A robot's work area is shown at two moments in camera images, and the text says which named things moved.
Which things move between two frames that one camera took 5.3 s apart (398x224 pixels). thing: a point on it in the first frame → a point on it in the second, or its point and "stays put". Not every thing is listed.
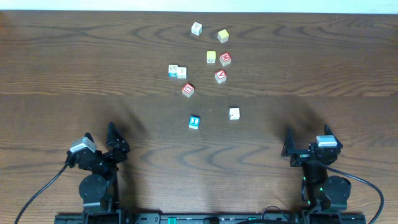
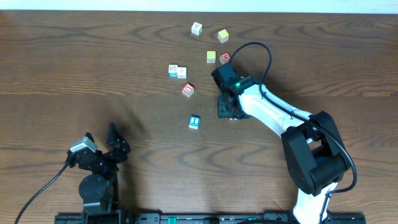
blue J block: [194, 121] stays put
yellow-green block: [211, 56] stays put
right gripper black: [301, 155] → [222, 111]
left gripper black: [104, 155] stays put
